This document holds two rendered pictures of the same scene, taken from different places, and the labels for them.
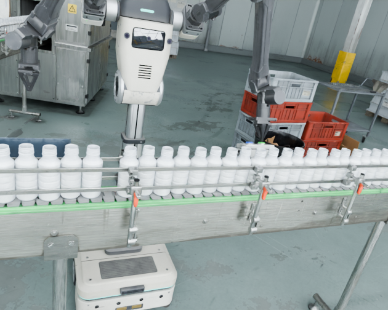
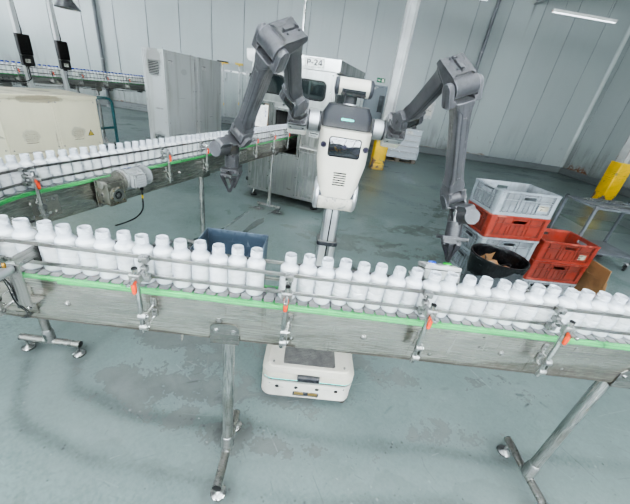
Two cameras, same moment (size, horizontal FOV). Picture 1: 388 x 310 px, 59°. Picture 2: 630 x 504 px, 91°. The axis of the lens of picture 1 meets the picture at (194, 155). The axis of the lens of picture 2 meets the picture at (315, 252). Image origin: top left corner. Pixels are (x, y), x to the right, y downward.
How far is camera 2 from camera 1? 0.28 m
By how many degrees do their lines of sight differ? 20
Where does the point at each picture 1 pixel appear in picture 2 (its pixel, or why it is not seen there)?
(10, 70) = (263, 169)
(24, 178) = (196, 269)
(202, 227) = (360, 343)
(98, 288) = (278, 370)
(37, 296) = (237, 362)
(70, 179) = (234, 276)
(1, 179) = (178, 268)
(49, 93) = (290, 190)
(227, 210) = (389, 331)
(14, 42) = (215, 150)
